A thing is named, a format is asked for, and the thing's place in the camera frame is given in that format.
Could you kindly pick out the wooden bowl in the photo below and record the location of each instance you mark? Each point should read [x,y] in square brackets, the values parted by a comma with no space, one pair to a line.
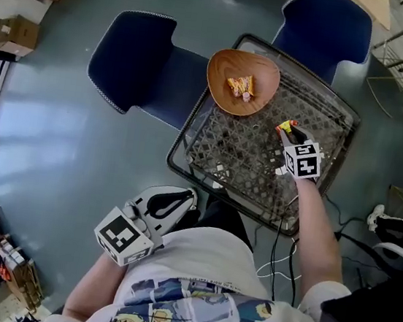
[225,67]

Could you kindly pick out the orange snack packet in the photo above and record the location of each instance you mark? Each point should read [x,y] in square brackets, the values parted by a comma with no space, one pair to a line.
[239,82]

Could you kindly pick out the glass top rattan table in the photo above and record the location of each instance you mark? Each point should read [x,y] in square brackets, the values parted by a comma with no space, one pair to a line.
[233,142]

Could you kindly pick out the open cardboard box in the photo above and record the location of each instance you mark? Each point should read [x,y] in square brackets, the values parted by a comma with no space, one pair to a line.
[19,37]

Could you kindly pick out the person's left forearm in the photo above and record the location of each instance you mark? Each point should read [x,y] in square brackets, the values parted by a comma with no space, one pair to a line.
[93,286]

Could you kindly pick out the blue chair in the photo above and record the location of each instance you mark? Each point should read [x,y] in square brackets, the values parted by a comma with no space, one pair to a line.
[135,52]
[326,25]

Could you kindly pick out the person's right forearm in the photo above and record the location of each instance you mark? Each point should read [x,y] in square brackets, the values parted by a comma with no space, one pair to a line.
[316,238]

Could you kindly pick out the person's white printed shirt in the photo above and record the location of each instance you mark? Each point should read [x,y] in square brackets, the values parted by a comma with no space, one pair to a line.
[203,256]

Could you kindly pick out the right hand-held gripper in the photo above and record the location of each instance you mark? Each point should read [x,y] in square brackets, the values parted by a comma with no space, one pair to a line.
[302,160]

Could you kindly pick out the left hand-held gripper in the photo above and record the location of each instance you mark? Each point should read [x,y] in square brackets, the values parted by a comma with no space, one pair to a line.
[121,236]

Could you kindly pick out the person's black shorts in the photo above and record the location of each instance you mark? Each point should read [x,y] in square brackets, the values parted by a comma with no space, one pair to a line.
[226,222]

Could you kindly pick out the light wooden table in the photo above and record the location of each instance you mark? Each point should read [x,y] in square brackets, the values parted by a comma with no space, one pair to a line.
[373,6]

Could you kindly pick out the red yellow snack packet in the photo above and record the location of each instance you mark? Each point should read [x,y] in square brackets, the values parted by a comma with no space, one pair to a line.
[286,124]

